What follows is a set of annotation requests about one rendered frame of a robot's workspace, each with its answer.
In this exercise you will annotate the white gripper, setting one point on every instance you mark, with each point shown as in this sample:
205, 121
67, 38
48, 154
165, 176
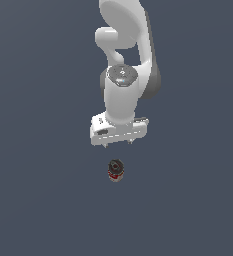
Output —
116, 131

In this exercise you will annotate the small dark red-banded can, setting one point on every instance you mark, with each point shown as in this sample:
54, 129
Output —
115, 170

